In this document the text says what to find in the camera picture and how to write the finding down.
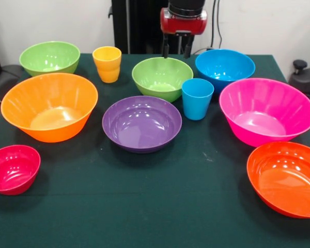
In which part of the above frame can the orange-red shallow bowl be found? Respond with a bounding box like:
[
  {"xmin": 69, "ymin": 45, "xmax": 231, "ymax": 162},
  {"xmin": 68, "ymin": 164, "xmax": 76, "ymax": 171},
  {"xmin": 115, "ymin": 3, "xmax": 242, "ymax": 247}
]
[{"xmin": 246, "ymin": 141, "xmax": 310, "ymax": 219}]

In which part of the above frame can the large magenta bowl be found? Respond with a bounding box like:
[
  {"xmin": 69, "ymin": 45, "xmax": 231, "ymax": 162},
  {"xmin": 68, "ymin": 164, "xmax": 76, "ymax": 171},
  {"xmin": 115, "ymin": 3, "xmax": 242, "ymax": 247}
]
[{"xmin": 219, "ymin": 77, "xmax": 310, "ymax": 148}]

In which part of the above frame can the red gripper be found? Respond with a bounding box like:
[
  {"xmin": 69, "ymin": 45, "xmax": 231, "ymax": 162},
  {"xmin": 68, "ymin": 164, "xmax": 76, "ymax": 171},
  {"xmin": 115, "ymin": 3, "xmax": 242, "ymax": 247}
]
[{"xmin": 159, "ymin": 7, "xmax": 208, "ymax": 59}]

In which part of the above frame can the purple bowl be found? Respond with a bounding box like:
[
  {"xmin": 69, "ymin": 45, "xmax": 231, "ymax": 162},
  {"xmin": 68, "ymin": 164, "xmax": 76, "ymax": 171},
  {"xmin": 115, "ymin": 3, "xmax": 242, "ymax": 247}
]
[{"xmin": 102, "ymin": 95, "xmax": 183, "ymax": 154}]

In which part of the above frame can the large orange bowl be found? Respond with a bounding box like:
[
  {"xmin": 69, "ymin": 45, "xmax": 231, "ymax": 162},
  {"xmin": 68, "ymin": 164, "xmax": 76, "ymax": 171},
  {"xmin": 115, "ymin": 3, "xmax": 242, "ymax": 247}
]
[{"xmin": 0, "ymin": 72, "xmax": 99, "ymax": 143}]

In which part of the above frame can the blue cup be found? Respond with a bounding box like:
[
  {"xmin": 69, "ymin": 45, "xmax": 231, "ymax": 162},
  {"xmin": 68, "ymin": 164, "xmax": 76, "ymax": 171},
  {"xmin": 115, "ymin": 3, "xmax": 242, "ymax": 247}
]
[{"xmin": 181, "ymin": 78, "xmax": 215, "ymax": 121}]

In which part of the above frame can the yellow cup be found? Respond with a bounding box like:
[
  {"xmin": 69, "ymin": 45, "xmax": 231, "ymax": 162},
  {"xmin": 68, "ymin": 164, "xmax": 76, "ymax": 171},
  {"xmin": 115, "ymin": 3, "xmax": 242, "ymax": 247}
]
[{"xmin": 92, "ymin": 46, "xmax": 122, "ymax": 84}]

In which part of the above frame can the small crimson bowl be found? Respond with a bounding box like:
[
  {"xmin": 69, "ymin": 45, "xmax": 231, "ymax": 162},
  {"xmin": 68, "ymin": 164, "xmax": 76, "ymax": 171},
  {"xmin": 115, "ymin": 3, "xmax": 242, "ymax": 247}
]
[{"xmin": 0, "ymin": 144, "xmax": 41, "ymax": 196}]

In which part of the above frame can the dark green table cloth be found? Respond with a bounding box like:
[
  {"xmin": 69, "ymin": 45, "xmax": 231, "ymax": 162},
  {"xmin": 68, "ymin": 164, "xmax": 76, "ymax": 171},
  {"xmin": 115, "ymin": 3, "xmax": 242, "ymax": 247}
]
[{"xmin": 0, "ymin": 53, "xmax": 310, "ymax": 248}]

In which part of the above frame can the blue bowl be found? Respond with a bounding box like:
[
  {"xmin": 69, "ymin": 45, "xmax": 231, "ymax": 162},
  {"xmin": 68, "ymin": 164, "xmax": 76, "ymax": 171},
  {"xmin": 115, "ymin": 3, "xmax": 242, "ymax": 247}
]
[{"xmin": 195, "ymin": 49, "xmax": 256, "ymax": 95}]

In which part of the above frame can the black wall cable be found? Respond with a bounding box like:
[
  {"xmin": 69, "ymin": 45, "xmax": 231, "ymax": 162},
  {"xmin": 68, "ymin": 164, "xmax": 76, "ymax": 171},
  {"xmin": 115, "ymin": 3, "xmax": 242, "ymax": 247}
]
[{"xmin": 210, "ymin": 0, "xmax": 223, "ymax": 51}]

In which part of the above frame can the black stand base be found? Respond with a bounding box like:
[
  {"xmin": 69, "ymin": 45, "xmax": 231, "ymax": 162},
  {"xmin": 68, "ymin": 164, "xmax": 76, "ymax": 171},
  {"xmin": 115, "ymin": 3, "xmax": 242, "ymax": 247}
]
[
  {"xmin": 289, "ymin": 59, "xmax": 310, "ymax": 95},
  {"xmin": 0, "ymin": 64, "xmax": 25, "ymax": 104}
]

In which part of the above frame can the green bowl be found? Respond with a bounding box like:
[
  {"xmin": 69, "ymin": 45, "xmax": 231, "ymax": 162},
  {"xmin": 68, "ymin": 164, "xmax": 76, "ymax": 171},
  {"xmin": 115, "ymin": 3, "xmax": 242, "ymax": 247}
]
[
  {"xmin": 131, "ymin": 57, "xmax": 194, "ymax": 103},
  {"xmin": 19, "ymin": 41, "xmax": 81, "ymax": 78}
]

